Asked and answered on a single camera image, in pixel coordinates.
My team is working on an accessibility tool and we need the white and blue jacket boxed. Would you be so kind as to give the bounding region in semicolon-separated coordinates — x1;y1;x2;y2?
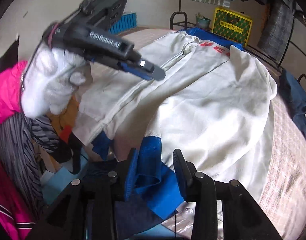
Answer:
72;27;278;238

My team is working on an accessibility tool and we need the pink left sleeve forearm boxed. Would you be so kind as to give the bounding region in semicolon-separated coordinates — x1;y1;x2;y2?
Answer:
0;61;28;124

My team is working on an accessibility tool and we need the black metal clothes rack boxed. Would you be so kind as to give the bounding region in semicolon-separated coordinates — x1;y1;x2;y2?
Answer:
169;0;306;95

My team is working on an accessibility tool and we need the left hand in white glove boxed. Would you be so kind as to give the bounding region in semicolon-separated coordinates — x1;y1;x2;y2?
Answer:
20;42;93;119

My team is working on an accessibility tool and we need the potted plant in teal pot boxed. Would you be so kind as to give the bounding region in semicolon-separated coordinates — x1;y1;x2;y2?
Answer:
195;12;211;29

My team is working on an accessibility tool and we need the pink plaid bed mattress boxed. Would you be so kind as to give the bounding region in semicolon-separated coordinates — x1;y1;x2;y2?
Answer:
114;29;306;239

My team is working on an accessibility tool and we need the yellow green patterned box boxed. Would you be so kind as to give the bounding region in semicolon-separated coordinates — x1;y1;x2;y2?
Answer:
212;7;253;47

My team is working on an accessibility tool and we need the grey striped garment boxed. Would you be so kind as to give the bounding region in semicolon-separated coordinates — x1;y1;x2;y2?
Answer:
0;113;64;219

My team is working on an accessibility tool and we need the folded navy blue garment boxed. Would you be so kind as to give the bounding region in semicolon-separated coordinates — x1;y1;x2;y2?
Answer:
278;69;306;139

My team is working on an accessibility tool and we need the grey plaid hanging coat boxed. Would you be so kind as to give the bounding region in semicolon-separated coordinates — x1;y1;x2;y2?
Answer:
257;0;295;60

